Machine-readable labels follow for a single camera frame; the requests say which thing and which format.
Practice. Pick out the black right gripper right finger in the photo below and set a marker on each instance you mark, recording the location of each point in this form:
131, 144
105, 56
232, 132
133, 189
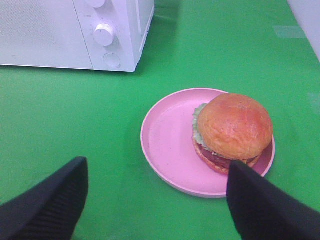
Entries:
262, 211

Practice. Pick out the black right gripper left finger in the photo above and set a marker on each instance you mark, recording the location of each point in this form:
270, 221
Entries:
51, 209

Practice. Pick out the burger with lettuce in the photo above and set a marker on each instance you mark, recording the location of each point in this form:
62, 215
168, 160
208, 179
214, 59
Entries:
231, 127

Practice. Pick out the pink round plate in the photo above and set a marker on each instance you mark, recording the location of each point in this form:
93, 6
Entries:
166, 141

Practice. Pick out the round white door button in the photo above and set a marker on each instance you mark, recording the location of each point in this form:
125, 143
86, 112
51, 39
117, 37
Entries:
112, 60

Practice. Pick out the white microwave door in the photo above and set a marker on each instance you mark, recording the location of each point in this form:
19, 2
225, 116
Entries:
144, 11

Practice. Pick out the lower white microwave knob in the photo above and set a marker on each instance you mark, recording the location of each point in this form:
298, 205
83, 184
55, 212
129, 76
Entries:
104, 34

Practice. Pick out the white microwave knob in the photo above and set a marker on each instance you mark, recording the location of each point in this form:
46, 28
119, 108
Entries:
95, 3
104, 34

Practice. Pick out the white microwave oven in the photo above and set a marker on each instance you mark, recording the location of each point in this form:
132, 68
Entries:
59, 34

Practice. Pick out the upper white microwave knob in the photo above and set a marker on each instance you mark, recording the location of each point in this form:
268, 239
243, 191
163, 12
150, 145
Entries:
95, 3

